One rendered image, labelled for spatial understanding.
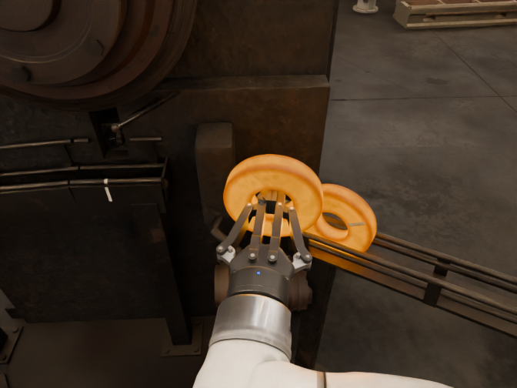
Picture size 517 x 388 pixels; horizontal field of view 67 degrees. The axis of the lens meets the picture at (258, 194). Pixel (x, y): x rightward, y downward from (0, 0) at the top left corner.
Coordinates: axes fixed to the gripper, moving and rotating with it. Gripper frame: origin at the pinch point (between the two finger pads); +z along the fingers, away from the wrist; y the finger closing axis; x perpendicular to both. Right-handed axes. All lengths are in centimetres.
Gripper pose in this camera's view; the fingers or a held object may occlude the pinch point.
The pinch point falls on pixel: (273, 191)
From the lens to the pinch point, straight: 60.9
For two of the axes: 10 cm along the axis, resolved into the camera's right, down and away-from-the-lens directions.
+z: 1.3, -7.0, 7.0
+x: -0.1, -7.1, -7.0
